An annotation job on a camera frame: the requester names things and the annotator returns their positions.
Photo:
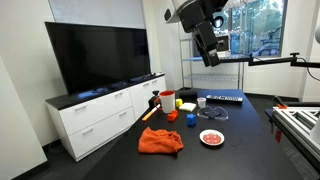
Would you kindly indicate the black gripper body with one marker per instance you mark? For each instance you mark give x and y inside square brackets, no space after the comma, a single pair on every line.
[206,35]

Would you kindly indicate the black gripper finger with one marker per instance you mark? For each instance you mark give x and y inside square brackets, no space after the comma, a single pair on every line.
[207,59]
[216,56]

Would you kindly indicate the silver black remote control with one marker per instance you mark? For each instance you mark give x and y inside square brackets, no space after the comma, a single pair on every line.
[224,98]

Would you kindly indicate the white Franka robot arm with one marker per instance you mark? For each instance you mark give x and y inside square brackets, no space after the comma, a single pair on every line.
[193,11]

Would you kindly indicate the white coffee pod cup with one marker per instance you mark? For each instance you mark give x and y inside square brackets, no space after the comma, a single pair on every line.
[201,102]

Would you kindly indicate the window with tree view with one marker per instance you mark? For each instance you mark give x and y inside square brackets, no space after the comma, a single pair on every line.
[256,26]

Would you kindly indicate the pale yellow sticky notes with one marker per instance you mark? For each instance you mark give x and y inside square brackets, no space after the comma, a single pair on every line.
[187,107]

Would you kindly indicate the yellow toy block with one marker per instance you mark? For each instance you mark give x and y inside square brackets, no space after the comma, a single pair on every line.
[179,102]

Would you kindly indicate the clear safety glasses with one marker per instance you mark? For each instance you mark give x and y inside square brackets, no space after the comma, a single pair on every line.
[212,114]

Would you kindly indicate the blue toy block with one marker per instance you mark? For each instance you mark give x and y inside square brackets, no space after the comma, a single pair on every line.
[191,120]

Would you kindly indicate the orange toy block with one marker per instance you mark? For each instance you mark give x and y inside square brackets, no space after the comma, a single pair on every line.
[172,116]

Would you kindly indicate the black clamp with knob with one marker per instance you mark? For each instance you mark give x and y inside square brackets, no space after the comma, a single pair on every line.
[154,99]

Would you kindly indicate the white plate red centre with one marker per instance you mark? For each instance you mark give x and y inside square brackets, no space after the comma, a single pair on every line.
[212,137]

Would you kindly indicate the thin orange stick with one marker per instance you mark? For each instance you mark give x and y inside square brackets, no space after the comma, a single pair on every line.
[149,114]

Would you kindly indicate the orange cloth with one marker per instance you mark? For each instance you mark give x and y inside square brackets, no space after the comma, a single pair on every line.
[160,141]

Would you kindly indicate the large black flat television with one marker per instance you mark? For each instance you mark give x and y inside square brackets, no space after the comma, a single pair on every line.
[100,56]

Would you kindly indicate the white drawer cabinet black top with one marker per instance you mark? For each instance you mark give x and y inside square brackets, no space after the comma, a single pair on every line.
[100,116]

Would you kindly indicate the white leaning panel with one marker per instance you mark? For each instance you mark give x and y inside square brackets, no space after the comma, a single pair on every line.
[16,140]

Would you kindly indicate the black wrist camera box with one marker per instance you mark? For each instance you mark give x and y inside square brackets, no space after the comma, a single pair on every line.
[223,43]

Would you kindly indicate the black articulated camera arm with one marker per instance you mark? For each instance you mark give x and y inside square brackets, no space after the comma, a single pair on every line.
[273,60]

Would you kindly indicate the aluminium profile frame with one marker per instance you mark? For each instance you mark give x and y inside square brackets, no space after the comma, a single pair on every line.
[296,123]

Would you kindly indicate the wall whiteboard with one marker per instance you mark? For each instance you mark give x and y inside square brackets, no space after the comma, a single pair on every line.
[96,13]

